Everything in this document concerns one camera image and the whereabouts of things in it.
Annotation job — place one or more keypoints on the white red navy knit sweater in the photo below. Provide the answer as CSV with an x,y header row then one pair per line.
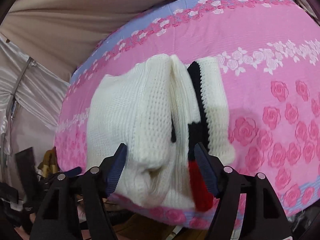
x,y
125,110

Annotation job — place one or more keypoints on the black board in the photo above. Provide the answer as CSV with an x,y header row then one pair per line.
x,y
25,162

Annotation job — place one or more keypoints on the pink floral bedsheet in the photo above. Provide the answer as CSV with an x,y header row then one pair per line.
x,y
250,80

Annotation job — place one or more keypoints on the white satin curtain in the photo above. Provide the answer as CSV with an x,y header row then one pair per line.
x,y
32,87

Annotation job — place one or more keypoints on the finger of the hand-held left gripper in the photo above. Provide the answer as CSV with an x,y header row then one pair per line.
x,y
74,171

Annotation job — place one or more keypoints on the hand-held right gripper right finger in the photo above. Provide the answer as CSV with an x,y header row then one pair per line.
x,y
206,170

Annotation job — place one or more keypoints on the brown cloth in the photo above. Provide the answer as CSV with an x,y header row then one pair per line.
x,y
47,161

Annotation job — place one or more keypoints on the grey metal pole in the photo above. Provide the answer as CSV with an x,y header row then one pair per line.
x,y
25,68

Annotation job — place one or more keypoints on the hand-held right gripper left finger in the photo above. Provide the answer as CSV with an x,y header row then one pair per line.
x,y
116,170

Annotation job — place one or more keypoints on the beige cloth backdrop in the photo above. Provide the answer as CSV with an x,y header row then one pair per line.
x,y
75,17

